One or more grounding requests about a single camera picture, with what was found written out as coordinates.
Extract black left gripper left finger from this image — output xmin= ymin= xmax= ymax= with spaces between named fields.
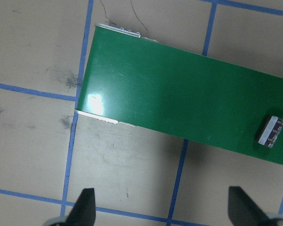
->
xmin=65 ymin=188 xmax=96 ymax=226

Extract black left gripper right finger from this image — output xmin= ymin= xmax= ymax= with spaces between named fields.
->
xmin=228 ymin=186 xmax=270 ymax=226

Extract brown cylindrical capacitor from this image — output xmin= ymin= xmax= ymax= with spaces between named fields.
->
xmin=255 ymin=115 xmax=283 ymax=148

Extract green conveyor belt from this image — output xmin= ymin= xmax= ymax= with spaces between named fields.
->
xmin=76 ymin=24 xmax=283 ymax=165

